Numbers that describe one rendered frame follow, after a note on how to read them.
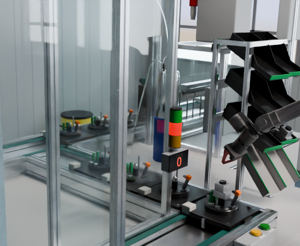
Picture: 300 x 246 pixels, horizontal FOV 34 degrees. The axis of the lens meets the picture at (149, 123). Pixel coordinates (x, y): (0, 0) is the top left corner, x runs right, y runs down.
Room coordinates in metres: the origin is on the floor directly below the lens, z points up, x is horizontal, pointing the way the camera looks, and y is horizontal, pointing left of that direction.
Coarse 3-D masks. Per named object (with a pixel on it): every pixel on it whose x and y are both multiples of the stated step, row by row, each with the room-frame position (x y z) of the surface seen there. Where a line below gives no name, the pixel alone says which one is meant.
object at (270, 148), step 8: (232, 104) 2.23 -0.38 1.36; (240, 104) 2.27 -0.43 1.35; (224, 112) 2.21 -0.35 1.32; (232, 112) 2.18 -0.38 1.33; (248, 112) 2.26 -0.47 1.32; (256, 112) 2.23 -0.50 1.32; (264, 136) 2.16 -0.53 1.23; (272, 136) 2.15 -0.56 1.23; (256, 144) 2.06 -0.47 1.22; (264, 144) 2.09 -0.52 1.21; (272, 144) 2.11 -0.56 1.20; (280, 144) 2.11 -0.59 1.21; (264, 152) 2.03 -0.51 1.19
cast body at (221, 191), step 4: (220, 180) 1.93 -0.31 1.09; (224, 180) 1.93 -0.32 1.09; (216, 184) 1.91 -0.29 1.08; (220, 184) 1.90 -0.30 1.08; (224, 184) 1.90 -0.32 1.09; (228, 184) 1.92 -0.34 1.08; (216, 188) 1.91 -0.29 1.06; (220, 188) 1.90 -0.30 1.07; (224, 188) 1.89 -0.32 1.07; (228, 188) 1.92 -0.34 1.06; (216, 192) 1.91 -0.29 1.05; (220, 192) 1.90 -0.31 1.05; (224, 192) 1.89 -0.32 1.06; (228, 192) 1.90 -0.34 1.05; (216, 196) 1.91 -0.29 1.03; (220, 196) 1.90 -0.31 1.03; (224, 196) 1.88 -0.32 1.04; (228, 196) 1.90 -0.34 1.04
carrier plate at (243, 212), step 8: (200, 200) 2.00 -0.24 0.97; (232, 200) 2.01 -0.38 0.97; (200, 208) 1.91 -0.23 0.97; (240, 208) 1.93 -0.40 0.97; (248, 208) 1.93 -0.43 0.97; (256, 208) 1.93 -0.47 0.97; (192, 216) 1.87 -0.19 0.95; (200, 216) 1.84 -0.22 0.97; (208, 216) 1.84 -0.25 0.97; (216, 216) 1.84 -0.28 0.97; (224, 216) 1.84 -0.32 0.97; (232, 216) 1.84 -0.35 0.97; (240, 216) 1.85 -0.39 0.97; (248, 216) 1.86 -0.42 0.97; (216, 224) 1.79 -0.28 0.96; (224, 224) 1.77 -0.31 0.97; (232, 224) 1.77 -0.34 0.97; (240, 224) 1.81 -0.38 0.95
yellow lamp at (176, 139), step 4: (172, 136) 1.83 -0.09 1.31; (176, 136) 1.83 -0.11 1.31; (180, 136) 1.84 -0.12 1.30; (168, 140) 1.85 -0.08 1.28; (172, 140) 1.83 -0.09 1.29; (176, 140) 1.83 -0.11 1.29; (180, 140) 1.84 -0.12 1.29; (168, 144) 1.85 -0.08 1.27; (172, 144) 1.83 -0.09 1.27; (176, 144) 1.83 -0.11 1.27; (180, 144) 1.85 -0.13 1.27
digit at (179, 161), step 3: (180, 153) 1.84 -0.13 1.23; (177, 156) 1.83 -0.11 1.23; (180, 156) 1.84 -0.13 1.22; (177, 159) 1.83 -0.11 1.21; (180, 159) 1.84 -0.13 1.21; (177, 162) 1.83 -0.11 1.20; (180, 162) 1.84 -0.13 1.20; (177, 165) 1.83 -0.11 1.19; (180, 165) 1.84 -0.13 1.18; (177, 168) 1.83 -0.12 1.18
